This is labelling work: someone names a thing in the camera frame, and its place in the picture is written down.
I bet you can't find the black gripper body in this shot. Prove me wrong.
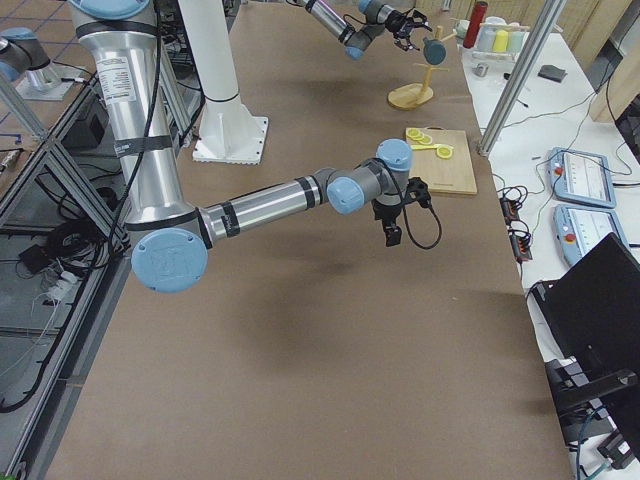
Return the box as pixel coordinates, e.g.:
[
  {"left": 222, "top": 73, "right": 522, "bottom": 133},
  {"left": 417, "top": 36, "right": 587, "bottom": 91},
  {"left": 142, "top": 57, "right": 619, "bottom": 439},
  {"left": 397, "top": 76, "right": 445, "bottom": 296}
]
[
  {"left": 384, "top": 10, "right": 415, "bottom": 36},
  {"left": 372, "top": 193, "right": 403, "bottom": 229}
]

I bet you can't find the blue cup yellow inside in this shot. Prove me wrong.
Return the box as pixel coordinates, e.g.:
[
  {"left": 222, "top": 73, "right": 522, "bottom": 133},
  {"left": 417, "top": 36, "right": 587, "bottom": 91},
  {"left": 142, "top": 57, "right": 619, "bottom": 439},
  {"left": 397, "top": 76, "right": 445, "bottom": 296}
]
[{"left": 422, "top": 37, "right": 447, "bottom": 66}]

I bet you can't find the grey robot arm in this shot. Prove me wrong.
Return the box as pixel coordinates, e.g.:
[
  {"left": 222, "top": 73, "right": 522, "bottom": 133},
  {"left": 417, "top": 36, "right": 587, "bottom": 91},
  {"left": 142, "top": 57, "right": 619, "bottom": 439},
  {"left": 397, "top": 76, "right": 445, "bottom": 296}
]
[
  {"left": 288, "top": 0, "right": 432, "bottom": 60},
  {"left": 70, "top": 1, "right": 412, "bottom": 293}
]

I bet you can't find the wooden cup storage rack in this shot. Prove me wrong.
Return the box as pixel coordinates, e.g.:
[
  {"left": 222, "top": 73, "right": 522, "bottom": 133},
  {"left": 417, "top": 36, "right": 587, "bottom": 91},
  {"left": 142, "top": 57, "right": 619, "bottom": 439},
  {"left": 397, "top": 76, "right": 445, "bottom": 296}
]
[{"left": 387, "top": 25, "right": 455, "bottom": 111}]

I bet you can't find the yellow cup on rack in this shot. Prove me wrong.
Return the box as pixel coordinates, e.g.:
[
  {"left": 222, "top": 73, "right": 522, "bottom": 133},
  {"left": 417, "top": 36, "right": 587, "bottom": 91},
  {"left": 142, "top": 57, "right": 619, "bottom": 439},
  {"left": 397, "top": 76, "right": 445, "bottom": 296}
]
[{"left": 492, "top": 29, "right": 509, "bottom": 53}]

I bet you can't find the red bottle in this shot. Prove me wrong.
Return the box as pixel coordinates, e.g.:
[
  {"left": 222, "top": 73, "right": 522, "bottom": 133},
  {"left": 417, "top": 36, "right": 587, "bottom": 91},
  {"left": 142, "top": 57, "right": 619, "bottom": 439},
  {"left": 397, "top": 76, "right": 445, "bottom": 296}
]
[{"left": 462, "top": 1, "right": 488, "bottom": 49}]

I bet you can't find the yellow plastic knife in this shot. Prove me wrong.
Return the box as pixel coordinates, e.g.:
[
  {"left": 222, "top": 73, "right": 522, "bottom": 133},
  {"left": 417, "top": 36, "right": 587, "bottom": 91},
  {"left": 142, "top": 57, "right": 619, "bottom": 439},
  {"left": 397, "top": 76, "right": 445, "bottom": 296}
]
[{"left": 410, "top": 144, "right": 438, "bottom": 150}]

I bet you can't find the bamboo cutting board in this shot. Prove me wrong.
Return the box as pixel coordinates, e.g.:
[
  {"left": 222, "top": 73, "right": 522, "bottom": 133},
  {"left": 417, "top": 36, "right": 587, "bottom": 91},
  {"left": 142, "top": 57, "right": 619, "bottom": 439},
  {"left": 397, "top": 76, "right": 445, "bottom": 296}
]
[{"left": 405, "top": 127, "right": 477, "bottom": 195}]

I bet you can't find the lemon slice top right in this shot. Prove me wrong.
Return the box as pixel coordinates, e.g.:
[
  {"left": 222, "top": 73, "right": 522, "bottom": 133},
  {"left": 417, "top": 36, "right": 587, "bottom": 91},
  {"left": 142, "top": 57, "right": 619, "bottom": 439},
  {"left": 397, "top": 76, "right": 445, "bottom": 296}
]
[{"left": 435, "top": 144, "right": 454, "bottom": 159}]

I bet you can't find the lemon slice front left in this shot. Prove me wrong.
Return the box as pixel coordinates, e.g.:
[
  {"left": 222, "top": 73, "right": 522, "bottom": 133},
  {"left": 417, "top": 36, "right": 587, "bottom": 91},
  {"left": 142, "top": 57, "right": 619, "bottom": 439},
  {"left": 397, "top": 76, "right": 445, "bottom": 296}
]
[{"left": 406, "top": 128, "right": 422, "bottom": 140}]

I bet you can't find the black power strip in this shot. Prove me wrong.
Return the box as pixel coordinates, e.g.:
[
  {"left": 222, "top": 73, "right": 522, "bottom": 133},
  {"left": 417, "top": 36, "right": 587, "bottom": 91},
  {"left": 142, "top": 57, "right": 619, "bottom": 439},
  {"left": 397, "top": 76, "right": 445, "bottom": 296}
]
[{"left": 497, "top": 185, "right": 533, "bottom": 264}]

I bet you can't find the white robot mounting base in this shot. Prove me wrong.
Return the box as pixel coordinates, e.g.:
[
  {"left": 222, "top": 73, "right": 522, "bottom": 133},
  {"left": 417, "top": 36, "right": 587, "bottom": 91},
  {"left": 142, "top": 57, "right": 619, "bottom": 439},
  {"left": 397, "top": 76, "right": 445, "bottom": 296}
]
[{"left": 193, "top": 98, "right": 269, "bottom": 165}]

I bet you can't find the lower blue teach pendant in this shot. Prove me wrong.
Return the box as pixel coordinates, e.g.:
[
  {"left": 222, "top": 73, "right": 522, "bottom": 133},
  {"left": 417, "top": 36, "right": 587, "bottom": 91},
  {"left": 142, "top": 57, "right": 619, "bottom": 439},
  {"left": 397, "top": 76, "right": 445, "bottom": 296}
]
[{"left": 553, "top": 204, "right": 629, "bottom": 267}]

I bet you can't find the blue teach pendant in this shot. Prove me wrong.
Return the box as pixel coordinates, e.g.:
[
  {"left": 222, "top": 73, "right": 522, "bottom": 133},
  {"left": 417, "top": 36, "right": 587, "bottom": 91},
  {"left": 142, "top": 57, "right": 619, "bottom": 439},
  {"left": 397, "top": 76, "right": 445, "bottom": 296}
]
[
  {"left": 547, "top": 147, "right": 617, "bottom": 209},
  {"left": 553, "top": 204, "right": 629, "bottom": 267}
]

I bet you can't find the upper blue teach pendant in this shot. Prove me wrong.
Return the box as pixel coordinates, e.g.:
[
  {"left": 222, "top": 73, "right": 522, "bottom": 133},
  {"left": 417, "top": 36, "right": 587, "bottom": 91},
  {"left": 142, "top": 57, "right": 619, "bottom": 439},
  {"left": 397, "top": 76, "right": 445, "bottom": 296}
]
[{"left": 547, "top": 147, "right": 617, "bottom": 209}]

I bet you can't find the black laptop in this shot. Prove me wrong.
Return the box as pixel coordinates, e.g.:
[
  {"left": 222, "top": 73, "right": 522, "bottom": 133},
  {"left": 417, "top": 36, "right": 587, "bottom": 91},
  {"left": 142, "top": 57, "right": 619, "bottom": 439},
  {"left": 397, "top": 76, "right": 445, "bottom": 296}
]
[{"left": 531, "top": 233, "right": 639, "bottom": 455}]

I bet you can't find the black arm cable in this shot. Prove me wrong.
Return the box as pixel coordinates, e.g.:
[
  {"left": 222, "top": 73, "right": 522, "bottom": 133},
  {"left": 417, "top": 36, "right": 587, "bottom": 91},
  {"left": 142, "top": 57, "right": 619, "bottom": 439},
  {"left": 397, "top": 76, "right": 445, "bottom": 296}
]
[{"left": 384, "top": 164, "right": 444, "bottom": 250}]

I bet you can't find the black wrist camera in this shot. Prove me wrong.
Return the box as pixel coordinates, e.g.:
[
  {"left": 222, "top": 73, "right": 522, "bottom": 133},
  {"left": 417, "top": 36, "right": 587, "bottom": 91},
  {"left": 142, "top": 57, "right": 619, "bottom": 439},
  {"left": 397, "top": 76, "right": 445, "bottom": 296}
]
[{"left": 403, "top": 177, "right": 433, "bottom": 210}]

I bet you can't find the aluminium frame post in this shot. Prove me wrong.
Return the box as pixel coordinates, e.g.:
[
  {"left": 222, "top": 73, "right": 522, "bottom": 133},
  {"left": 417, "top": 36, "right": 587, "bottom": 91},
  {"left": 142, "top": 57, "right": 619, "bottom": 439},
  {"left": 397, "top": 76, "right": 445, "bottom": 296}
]
[{"left": 478, "top": 0, "right": 567, "bottom": 157}]

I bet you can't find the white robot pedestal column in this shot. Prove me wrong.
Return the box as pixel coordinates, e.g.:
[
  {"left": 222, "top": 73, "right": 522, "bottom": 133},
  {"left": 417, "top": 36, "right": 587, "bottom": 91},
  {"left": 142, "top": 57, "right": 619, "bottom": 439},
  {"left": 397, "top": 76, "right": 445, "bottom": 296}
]
[{"left": 179, "top": 0, "right": 239, "bottom": 103}]

